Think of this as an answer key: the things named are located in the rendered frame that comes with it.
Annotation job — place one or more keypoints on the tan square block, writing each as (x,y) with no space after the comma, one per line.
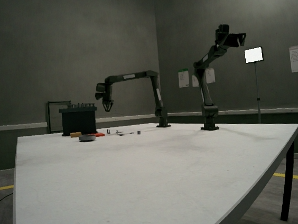
(75,134)

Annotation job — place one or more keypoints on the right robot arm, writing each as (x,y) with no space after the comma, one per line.
(102,90)

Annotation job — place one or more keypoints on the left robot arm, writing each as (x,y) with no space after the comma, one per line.
(212,110)

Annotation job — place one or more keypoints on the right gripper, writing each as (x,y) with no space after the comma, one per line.
(108,102)

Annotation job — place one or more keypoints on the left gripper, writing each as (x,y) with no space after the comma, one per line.
(226,41)

